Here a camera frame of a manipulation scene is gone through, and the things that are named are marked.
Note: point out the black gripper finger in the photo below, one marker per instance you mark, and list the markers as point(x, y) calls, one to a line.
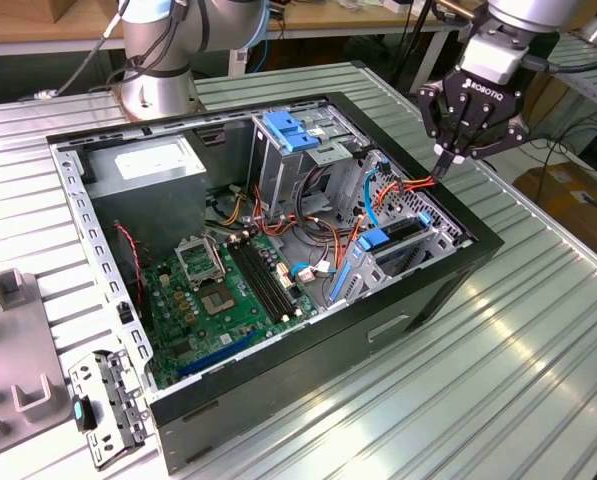
point(430, 115)
point(498, 145)

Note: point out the hard disk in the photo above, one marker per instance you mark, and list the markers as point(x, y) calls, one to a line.
point(373, 240)

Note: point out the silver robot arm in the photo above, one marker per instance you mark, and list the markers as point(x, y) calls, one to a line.
point(153, 85)

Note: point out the grey metal disk bay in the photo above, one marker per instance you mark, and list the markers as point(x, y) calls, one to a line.
point(360, 267)

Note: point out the large cardboard box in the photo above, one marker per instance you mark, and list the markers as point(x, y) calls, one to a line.
point(563, 200)

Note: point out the metal slat side table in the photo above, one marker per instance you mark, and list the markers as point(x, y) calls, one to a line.
point(585, 77)

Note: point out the small white box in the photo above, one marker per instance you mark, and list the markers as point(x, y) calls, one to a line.
point(395, 5)

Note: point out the blue plastic drive latch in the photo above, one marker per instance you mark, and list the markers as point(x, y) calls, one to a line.
point(290, 132)

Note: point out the grey metal drive cage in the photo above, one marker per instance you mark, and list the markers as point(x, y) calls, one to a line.
point(278, 175)

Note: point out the black RAM slot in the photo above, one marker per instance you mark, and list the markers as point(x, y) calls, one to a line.
point(256, 280)
point(261, 280)
point(272, 280)
point(267, 280)

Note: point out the CPU socket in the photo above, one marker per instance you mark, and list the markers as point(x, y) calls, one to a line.
point(218, 300)

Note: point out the black open PC case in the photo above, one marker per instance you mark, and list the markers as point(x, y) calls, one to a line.
point(303, 380)

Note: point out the grey power supply unit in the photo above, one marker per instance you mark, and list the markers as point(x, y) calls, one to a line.
point(148, 200)

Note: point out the green motherboard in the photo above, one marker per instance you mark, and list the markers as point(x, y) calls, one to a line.
point(213, 335)

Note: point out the blue expansion slot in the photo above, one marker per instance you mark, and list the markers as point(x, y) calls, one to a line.
point(213, 358)

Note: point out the small cardboard box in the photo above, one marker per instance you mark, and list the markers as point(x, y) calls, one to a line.
point(58, 9)

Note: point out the black latch with teal tab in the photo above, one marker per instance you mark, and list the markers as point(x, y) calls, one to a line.
point(79, 411)

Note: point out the grey parts rack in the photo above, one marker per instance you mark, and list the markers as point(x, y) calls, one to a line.
point(23, 345)

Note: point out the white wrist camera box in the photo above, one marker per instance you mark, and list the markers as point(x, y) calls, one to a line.
point(493, 60)

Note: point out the wooden desk white frame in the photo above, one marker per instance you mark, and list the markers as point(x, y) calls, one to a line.
point(328, 20)

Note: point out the metal slot bracket plate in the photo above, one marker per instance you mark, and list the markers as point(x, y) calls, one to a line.
point(123, 400)

